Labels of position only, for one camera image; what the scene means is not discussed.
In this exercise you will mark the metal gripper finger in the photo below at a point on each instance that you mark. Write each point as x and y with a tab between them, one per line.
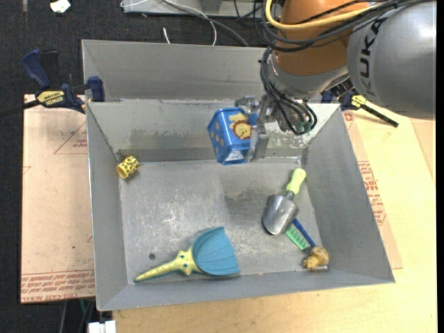
249	103
261	144

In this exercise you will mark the blue box with lion print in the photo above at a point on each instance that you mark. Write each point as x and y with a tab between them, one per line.
225	137

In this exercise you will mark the yellow toy animal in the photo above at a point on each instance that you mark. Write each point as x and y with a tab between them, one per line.
316	257

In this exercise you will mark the blue brush with green bristles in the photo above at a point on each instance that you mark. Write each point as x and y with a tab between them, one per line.
298	238

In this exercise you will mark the yellow spotted cup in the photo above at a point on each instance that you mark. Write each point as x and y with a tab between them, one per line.
127	167

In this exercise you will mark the brown cardboard board red print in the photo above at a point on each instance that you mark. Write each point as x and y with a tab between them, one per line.
52	186

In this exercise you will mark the grey metal bin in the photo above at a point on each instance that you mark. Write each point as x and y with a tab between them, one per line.
173	203

